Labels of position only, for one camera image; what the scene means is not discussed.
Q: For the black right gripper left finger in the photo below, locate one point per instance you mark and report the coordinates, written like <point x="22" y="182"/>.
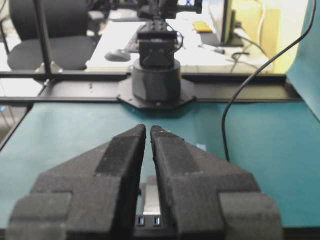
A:
<point x="90" y="197"/>

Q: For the computer monitor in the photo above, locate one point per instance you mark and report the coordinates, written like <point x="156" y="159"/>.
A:
<point x="224" y="22"/>

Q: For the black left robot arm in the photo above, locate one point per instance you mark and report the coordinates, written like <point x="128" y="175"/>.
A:
<point x="156" y="80"/>

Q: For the yellow notepad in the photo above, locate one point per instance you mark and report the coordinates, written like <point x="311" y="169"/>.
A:
<point x="201" y="27"/>

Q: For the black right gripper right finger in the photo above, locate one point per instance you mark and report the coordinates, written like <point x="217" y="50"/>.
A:
<point x="204" y="197"/>

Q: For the black multiport USB hub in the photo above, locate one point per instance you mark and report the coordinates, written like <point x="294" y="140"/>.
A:
<point x="149" y="224"/>

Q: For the black office chair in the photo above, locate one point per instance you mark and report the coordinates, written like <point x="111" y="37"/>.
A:
<point x="67" y="23"/>

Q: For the grey computer mouse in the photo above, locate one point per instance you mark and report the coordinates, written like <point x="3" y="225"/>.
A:
<point x="118" y="55"/>

